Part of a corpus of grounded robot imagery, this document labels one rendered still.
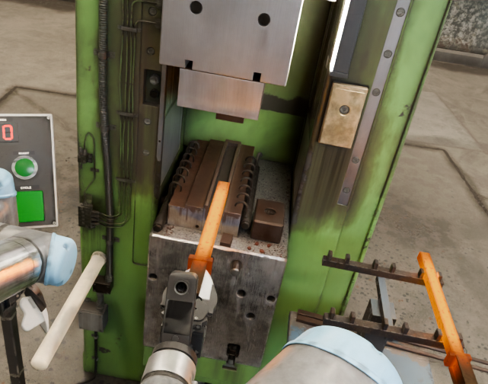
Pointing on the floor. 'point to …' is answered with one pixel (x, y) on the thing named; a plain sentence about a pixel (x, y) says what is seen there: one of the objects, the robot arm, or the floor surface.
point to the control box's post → (13, 347)
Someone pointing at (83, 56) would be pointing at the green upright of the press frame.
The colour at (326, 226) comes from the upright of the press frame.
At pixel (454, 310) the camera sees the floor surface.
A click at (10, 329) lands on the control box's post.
